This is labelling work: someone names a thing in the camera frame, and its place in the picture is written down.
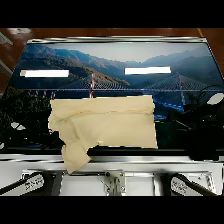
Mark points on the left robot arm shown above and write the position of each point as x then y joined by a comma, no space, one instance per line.
23,136

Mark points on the beige T-shirt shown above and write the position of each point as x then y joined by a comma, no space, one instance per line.
113,123

